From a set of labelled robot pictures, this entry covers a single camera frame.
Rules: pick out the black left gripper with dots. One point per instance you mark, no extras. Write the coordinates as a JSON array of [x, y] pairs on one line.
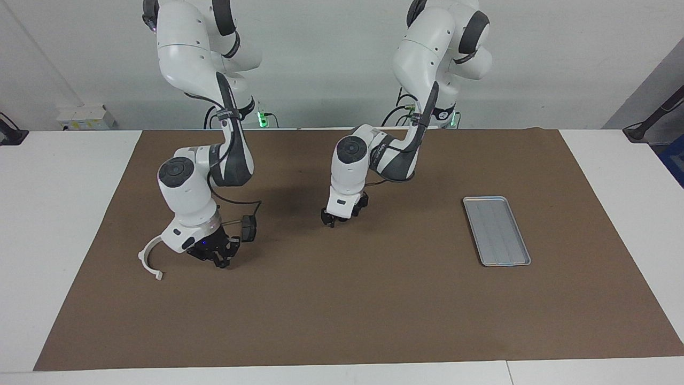
[[360, 204]]

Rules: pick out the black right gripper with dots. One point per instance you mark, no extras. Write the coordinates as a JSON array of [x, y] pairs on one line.
[[216, 246]]

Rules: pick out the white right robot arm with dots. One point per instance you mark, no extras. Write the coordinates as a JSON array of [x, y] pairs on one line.
[[187, 198]]

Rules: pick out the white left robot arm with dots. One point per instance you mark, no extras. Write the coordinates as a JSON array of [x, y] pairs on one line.
[[427, 48]]

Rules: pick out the silver metal tray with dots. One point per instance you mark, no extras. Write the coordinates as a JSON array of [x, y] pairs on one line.
[[497, 231]]

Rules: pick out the rectangular dark grey brake pad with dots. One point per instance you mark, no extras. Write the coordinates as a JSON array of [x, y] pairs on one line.
[[249, 230]]

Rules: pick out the brown table mat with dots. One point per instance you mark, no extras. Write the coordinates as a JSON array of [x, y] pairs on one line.
[[374, 310]]

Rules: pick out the black angled stand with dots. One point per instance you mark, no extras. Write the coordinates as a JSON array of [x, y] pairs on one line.
[[649, 120]]

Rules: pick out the blue box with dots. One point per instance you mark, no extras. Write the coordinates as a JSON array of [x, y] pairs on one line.
[[674, 160]]

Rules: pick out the white semicircular plastic bracket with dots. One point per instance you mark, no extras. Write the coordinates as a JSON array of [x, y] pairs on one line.
[[143, 261]]

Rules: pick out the white wall power box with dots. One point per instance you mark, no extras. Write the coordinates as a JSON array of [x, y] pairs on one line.
[[85, 117]]

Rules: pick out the black clamp mount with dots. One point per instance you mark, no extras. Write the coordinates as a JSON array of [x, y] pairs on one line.
[[12, 133]]

